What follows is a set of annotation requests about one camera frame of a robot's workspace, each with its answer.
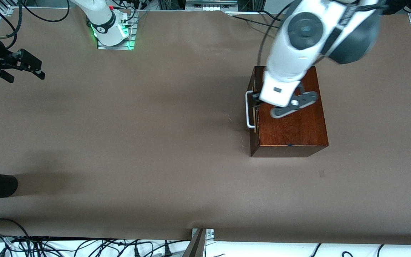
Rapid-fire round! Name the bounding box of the white metal drawer handle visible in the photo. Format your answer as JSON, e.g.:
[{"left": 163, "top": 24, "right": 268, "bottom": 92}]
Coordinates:
[{"left": 245, "top": 90, "right": 256, "bottom": 129}]

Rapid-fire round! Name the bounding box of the light wood drawer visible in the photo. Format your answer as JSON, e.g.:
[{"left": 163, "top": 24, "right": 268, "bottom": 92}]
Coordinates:
[{"left": 247, "top": 67, "right": 259, "bottom": 156}]

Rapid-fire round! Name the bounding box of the dark brown wooden cabinet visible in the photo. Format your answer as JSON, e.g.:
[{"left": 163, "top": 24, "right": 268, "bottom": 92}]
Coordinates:
[{"left": 247, "top": 65, "right": 329, "bottom": 158}]

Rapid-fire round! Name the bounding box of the brown table cover sheet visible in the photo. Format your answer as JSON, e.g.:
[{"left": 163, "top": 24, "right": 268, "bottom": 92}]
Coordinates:
[{"left": 0, "top": 9, "right": 411, "bottom": 246}]

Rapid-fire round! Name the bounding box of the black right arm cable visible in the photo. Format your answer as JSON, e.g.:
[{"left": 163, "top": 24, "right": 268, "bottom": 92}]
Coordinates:
[{"left": 0, "top": 0, "right": 71, "bottom": 50}]

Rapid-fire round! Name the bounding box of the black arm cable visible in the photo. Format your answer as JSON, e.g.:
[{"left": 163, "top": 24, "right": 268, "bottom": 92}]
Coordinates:
[
  {"left": 257, "top": 4, "right": 291, "bottom": 68},
  {"left": 0, "top": 0, "right": 71, "bottom": 50}
]

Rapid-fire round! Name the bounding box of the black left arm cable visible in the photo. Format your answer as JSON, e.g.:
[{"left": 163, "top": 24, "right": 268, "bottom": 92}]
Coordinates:
[{"left": 257, "top": 4, "right": 291, "bottom": 68}]

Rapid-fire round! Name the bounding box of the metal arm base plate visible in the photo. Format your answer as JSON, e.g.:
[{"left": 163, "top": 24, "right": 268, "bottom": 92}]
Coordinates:
[{"left": 97, "top": 11, "right": 136, "bottom": 50}]

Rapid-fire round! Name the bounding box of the silver corner bracket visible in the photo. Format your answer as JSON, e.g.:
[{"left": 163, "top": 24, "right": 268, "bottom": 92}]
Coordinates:
[{"left": 191, "top": 228, "right": 214, "bottom": 240}]

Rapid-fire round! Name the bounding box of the grey metal post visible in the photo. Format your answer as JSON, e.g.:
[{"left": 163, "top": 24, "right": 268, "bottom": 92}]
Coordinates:
[{"left": 182, "top": 228, "right": 207, "bottom": 257}]

